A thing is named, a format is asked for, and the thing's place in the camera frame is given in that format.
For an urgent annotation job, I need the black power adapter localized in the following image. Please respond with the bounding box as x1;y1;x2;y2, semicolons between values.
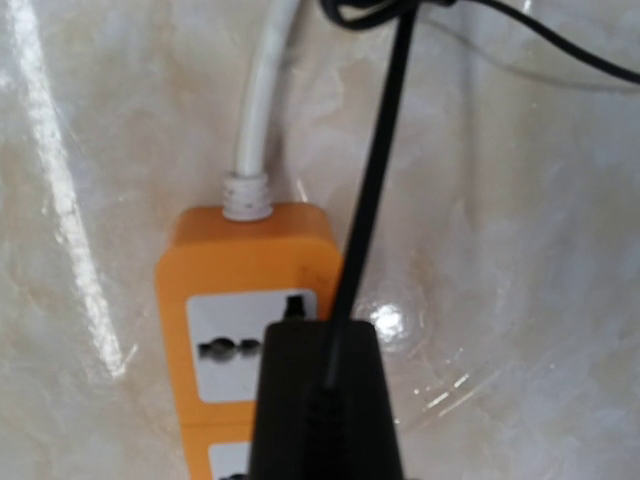
250;1;639;479

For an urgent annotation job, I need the orange power strip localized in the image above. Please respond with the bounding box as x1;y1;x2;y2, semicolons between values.
155;1;341;479

